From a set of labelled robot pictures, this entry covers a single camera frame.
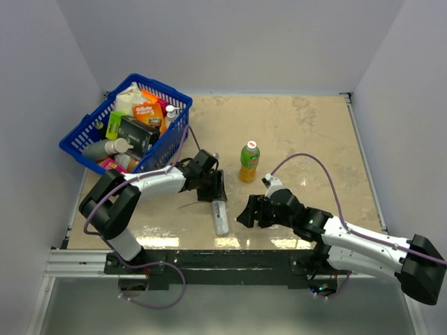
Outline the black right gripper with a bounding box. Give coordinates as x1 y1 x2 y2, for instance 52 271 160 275
236 195 295 229

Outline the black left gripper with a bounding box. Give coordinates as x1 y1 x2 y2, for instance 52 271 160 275
196 170 226 202

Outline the white remote control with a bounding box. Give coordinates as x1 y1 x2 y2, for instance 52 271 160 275
212 200 229 237

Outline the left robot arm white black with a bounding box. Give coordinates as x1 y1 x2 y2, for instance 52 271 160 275
79 149 229 274

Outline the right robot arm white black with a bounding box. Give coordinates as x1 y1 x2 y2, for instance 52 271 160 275
236 188 446 306

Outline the blue plastic basket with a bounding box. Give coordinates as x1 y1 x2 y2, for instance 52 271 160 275
59 73 193 174

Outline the orange juice bottle green label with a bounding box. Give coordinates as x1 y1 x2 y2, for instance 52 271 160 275
239 140 261 183

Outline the white pump bottle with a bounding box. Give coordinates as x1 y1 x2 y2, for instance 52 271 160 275
164 105 179 128

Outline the black product box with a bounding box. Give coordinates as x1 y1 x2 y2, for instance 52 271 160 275
117 115 161 159

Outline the amber bottle white label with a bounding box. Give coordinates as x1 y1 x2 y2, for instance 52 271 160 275
115 154 140 173

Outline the orange razor blade package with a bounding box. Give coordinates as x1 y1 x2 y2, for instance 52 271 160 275
132 102 166 135

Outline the pink product box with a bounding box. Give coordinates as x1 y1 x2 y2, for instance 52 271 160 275
99 158 127 174

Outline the lime green box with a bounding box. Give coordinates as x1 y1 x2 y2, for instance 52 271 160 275
105 111 128 140

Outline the beige cloth bag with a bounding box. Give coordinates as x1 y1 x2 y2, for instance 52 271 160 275
114 82 148 116

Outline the grey bottle beige cap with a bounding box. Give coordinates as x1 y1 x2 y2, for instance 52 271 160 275
82 138 133 162

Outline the clear handle screwdriver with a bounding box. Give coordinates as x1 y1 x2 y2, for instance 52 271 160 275
177 201 202 209

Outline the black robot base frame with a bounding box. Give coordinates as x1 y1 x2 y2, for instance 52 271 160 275
104 247 347 290

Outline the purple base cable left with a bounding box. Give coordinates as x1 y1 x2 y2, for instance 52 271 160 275
117 261 190 311

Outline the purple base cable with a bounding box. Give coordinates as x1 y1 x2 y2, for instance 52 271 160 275
312 271 353 301
117 261 190 311

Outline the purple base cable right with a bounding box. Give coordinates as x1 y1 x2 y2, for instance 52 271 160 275
312 271 353 301

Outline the aluminium table edge rail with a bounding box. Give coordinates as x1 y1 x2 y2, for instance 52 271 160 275
339 92 388 234

